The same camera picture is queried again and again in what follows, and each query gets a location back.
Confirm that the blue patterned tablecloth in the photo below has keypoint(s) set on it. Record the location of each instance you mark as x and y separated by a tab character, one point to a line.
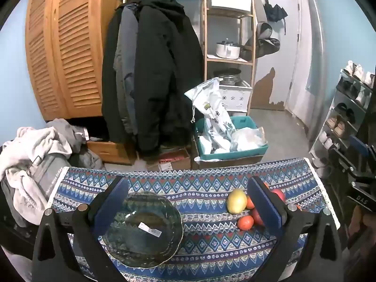
205	188

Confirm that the teal plastic basket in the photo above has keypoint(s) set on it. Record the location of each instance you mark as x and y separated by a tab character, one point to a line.
255	152

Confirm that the dark glass plate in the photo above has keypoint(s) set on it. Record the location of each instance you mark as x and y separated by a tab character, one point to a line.
141	241

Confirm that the cardboard box red print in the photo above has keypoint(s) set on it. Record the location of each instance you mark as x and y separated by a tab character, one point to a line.
173	160

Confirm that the black jacket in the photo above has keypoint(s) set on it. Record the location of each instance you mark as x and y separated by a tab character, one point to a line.
108	94

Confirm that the wooden louvered wardrobe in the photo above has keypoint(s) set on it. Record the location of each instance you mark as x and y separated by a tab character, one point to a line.
73	50

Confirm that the black frying pan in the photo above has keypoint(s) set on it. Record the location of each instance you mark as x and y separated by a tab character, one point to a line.
265	30
267	47

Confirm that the white storage box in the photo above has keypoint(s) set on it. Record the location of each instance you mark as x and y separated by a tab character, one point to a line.
229	1

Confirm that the dark folded umbrella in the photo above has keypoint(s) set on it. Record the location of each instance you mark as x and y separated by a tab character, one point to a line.
274	11

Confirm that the grey printed garment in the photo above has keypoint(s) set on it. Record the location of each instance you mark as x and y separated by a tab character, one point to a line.
50	176

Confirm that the white patterned storage bin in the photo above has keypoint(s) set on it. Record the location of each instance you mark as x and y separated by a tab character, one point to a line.
236	98

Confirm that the wooden shelf rack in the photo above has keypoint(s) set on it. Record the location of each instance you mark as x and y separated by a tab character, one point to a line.
204	35

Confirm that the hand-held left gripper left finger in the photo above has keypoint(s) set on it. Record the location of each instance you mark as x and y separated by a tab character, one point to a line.
113	208

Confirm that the red apple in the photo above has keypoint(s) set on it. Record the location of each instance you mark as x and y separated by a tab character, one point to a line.
279	195
258	216

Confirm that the clear plastic bag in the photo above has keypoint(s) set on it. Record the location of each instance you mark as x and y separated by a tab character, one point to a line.
246	138

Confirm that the grey shoe rack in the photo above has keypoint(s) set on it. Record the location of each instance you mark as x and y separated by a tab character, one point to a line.
335	105

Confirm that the light grey hoodie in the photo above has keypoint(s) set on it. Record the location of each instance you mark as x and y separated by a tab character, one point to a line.
64	129

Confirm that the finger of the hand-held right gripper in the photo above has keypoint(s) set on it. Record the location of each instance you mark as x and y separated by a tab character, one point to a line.
352	167
359	148

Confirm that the white printed bag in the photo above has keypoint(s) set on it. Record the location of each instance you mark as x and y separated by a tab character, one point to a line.
211	108

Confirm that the white door peeling paint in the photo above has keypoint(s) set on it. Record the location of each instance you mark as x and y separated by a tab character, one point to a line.
279	64

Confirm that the pile of clothes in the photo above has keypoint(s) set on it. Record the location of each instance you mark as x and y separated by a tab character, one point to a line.
29	147

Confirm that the person's right hand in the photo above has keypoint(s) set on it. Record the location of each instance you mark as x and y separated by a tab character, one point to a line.
357	226

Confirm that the yellow apple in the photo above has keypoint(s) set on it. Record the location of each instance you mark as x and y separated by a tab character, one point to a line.
236	201

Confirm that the metal steamer pot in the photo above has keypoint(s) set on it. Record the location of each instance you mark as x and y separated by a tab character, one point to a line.
227	75

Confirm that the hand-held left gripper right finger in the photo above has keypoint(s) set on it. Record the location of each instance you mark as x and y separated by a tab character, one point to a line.
265	208

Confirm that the steel cooking pot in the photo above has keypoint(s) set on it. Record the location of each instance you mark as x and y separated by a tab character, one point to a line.
227	50

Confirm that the medium orange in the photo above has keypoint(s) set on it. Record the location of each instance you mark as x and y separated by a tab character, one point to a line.
245	222
250	202

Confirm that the black hooded coat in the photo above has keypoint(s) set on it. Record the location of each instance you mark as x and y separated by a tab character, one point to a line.
167	64

